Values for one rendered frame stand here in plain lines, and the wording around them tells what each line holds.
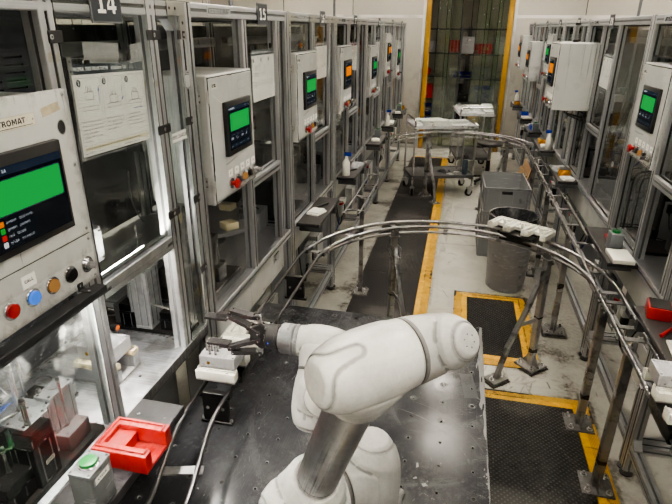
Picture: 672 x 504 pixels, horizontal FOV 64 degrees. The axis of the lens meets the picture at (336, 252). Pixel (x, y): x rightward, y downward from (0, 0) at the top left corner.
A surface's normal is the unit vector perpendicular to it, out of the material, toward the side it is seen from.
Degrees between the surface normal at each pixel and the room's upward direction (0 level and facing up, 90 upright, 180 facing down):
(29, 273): 90
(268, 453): 0
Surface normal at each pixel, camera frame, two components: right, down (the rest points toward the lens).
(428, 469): 0.00, -0.92
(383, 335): 0.18, -0.74
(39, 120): 0.98, 0.09
